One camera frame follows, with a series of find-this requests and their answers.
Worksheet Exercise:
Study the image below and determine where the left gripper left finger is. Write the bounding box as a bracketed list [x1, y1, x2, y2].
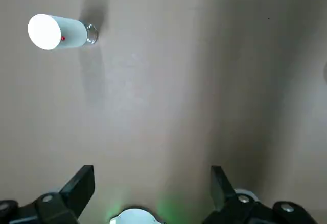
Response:
[0, 164, 96, 224]

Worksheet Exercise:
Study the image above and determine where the white oil pot glass base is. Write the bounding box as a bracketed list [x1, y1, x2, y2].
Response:
[27, 13, 100, 51]

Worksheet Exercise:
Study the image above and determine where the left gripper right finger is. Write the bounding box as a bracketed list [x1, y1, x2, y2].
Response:
[203, 165, 319, 224]

